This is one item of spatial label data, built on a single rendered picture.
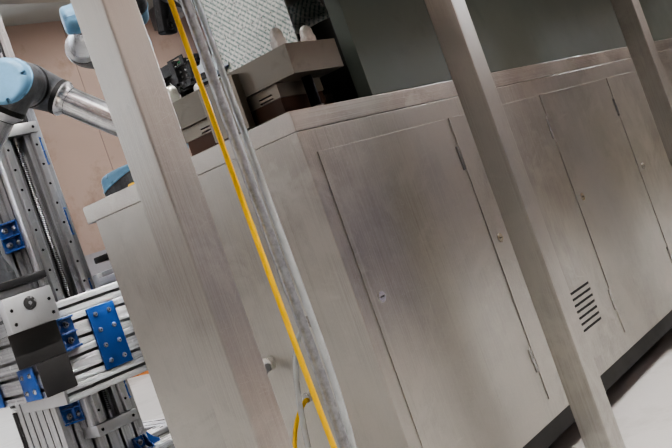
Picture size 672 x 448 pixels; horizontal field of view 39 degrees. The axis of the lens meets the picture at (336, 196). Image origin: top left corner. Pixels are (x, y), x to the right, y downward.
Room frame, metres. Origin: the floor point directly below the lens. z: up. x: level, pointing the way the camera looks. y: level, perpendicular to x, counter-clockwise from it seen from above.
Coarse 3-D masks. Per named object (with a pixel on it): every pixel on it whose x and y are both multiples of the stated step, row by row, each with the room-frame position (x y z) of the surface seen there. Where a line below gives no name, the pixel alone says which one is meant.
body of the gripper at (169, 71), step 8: (168, 64) 2.20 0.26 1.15; (176, 64) 2.22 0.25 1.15; (184, 64) 2.19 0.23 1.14; (168, 72) 2.23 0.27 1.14; (176, 72) 2.20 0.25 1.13; (184, 72) 2.20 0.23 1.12; (192, 72) 2.19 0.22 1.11; (168, 80) 2.25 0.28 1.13; (176, 80) 2.20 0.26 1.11; (184, 80) 2.18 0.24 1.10; (192, 88) 2.19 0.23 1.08
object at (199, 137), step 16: (320, 80) 1.94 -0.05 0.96; (256, 96) 1.87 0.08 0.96; (272, 96) 1.84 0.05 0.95; (288, 96) 1.85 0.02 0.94; (304, 96) 1.89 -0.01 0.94; (320, 96) 1.93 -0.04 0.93; (256, 112) 1.88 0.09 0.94; (272, 112) 1.85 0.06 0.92; (192, 128) 1.99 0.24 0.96; (208, 128) 1.96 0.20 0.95; (192, 144) 2.00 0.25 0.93; (208, 144) 1.97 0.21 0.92
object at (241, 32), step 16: (240, 0) 2.08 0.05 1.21; (256, 0) 2.06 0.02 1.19; (272, 0) 2.03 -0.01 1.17; (224, 16) 2.12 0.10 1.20; (240, 16) 2.09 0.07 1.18; (256, 16) 2.06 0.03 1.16; (272, 16) 2.04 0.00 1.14; (288, 16) 2.01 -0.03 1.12; (224, 32) 2.13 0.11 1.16; (240, 32) 2.10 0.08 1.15; (256, 32) 2.07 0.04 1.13; (288, 32) 2.02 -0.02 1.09; (224, 48) 2.14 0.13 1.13; (240, 48) 2.11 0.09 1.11; (256, 48) 2.08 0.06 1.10; (240, 64) 2.12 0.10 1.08
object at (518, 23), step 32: (352, 0) 1.99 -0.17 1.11; (384, 0) 2.09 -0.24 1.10; (416, 0) 2.19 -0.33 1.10; (480, 0) 2.44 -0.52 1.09; (512, 0) 2.58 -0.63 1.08; (544, 0) 2.74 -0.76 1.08; (576, 0) 2.92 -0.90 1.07; (608, 0) 3.13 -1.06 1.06; (640, 0) 3.37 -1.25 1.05; (352, 32) 1.96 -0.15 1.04; (384, 32) 2.05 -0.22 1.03; (416, 32) 2.15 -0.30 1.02; (480, 32) 2.39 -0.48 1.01; (512, 32) 2.53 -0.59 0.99; (544, 32) 2.68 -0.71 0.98; (576, 32) 2.85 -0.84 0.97; (608, 32) 3.05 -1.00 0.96; (352, 64) 1.97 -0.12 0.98; (384, 64) 2.02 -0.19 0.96; (416, 64) 2.11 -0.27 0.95; (512, 64) 2.47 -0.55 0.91
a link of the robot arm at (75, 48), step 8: (64, 8) 2.38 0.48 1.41; (72, 8) 2.38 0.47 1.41; (64, 16) 2.37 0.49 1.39; (72, 16) 2.37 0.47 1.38; (64, 24) 2.39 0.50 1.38; (72, 24) 2.38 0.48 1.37; (72, 32) 2.40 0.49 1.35; (80, 32) 2.41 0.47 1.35; (72, 40) 2.56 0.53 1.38; (80, 40) 2.51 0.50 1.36; (72, 48) 2.64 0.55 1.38; (80, 48) 2.60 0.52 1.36; (72, 56) 2.70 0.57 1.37; (80, 56) 2.68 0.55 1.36; (88, 56) 2.70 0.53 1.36; (80, 64) 2.73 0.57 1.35; (88, 64) 2.75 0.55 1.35
